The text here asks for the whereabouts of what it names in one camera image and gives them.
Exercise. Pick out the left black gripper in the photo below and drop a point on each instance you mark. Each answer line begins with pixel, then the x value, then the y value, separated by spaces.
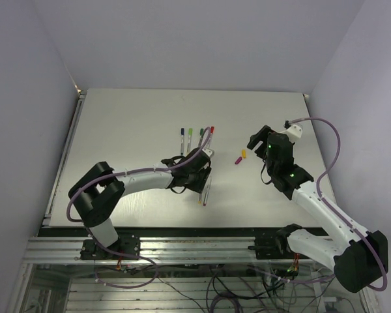
pixel 200 186

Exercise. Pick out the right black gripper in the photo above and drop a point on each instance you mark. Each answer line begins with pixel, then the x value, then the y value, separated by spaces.
pixel 261 135

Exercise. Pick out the dark green end white pen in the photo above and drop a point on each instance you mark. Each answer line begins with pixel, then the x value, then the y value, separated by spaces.
pixel 200 141

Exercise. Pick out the light green end white pen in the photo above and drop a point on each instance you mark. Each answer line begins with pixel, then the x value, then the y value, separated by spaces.
pixel 189 144

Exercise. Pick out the blue end white pen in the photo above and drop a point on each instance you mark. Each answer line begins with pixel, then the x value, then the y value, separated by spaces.
pixel 182 146

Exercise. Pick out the red end white pen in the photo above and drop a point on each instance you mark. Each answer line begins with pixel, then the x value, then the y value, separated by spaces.
pixel 209 141

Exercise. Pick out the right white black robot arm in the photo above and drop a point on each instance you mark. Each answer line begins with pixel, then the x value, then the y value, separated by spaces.
pixel 356 256

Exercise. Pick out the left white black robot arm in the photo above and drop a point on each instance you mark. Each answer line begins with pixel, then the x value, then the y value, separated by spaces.
pixel 98 192

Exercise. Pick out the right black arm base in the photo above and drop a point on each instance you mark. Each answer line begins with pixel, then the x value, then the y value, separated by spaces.
pixel 272 246

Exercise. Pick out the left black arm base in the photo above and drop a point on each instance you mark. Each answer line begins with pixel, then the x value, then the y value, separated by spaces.
pixel 124 245

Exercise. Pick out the purple end white pen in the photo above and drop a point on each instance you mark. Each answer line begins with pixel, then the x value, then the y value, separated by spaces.
pixel 206 196

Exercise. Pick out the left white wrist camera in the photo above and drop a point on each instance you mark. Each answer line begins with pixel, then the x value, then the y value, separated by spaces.
pixel 209 152

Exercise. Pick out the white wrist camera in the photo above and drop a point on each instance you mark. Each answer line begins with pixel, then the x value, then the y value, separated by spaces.
pixel 293 131
pixel 209 152

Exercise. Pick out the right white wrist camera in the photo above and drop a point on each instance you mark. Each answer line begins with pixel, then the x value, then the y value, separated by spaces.
pixel 293 131

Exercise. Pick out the aluminium rail frame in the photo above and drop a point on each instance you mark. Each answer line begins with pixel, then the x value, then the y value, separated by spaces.
pixel 161 250

